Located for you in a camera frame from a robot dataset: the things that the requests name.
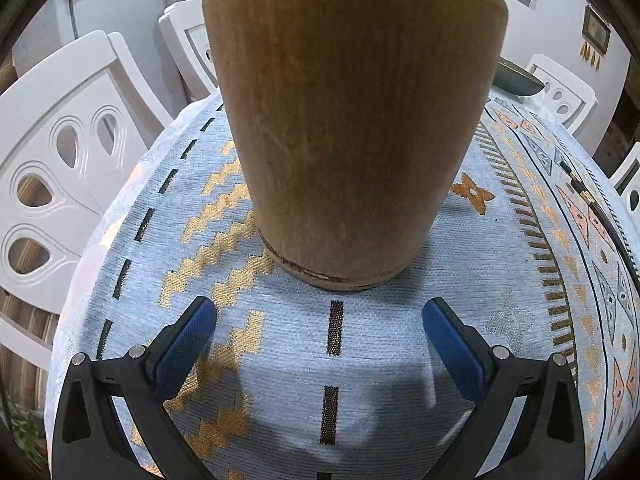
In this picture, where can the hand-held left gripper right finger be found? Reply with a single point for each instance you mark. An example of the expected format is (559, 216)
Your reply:
(452, 355)

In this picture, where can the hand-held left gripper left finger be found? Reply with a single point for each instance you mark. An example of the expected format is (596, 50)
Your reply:
(185, 347)

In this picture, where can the black chopstick with gold band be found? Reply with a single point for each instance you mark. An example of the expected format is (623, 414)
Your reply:
(572, 177)
(600, 212)

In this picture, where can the wooden utensil holder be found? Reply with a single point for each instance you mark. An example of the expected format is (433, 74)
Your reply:
(350, 135)

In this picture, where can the light blue patterned tablecloth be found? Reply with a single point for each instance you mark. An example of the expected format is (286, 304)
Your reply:
(300, 360)

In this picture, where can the green leafy plant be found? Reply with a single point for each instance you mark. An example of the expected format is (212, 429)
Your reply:
(20, 425)

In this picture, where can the white carved dining chair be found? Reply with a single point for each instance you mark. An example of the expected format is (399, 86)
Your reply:
(575, 80)
(631, 165)
(50, 105)
(180, 35)

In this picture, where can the dark green bowl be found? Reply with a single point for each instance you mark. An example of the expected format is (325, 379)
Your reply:
(515, 82)

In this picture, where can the dark wooden cabinet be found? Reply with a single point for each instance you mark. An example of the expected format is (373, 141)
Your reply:
(625, 125)

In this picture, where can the white refrigerator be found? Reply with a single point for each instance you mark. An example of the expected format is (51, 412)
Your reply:
(125, 15)

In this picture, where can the small framed tasselled wall hanging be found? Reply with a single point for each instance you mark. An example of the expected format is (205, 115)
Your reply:
(596, 30)

